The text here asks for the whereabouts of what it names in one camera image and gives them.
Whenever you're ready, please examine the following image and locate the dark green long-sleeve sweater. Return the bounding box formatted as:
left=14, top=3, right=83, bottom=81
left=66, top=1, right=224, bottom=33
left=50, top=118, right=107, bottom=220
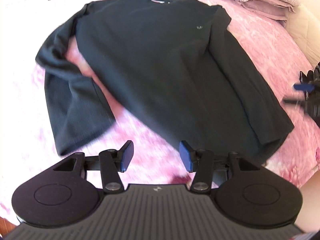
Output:
left=36, top=0, right=294, bottom=163

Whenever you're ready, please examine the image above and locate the folded pink sheet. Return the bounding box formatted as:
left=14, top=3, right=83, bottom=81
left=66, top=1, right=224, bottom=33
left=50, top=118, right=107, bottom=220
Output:
left=235, top=0, right=295, bottom=26

